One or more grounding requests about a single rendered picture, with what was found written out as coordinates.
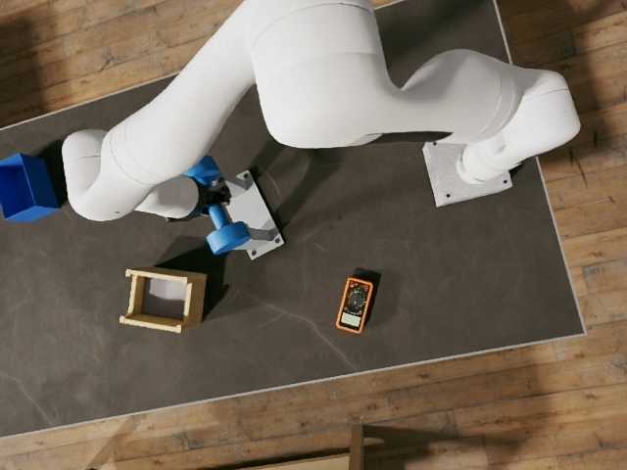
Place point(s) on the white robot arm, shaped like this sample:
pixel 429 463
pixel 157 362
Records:
pixel 322 80

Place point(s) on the white bolted cradle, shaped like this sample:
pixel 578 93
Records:
pixel 248 205

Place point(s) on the orange digital multimeter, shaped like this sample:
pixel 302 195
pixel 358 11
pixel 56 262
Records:
pixel 354 304

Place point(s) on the blue open bin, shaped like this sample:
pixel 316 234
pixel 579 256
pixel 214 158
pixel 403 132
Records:
pixel 16 199

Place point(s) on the small open wooden crate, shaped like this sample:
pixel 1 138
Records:
pixel 165 299

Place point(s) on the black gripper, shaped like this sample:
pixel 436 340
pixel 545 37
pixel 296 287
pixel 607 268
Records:
pixel 218 193

